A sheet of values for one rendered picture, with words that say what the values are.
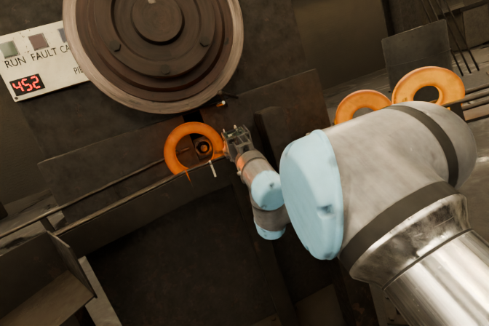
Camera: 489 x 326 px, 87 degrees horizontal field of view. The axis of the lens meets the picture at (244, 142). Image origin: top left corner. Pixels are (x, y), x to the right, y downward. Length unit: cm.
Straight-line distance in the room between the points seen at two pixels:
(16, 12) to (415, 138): 104
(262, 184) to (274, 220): 12
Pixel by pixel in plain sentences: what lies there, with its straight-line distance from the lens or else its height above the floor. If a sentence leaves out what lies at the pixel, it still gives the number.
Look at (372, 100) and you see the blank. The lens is 80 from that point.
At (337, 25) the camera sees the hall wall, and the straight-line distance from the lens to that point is 845.
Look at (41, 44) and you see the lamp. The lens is 100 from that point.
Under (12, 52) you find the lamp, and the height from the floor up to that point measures 119.
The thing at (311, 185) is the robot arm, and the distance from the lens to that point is 22.
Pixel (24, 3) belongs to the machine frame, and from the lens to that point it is 107.
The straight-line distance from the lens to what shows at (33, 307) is 79.
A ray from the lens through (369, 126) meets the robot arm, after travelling 28.
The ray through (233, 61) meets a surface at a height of 97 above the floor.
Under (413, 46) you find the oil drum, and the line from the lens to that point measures 318.
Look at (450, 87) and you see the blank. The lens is 83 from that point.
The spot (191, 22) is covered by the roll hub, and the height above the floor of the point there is 109.
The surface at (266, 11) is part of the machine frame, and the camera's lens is 104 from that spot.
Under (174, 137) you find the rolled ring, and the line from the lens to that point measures 81.
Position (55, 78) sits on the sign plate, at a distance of 98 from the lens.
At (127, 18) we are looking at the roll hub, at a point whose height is 113.
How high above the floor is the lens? 90
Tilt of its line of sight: 12 degrees down
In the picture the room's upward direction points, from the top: 18 degrees counter-clockwise
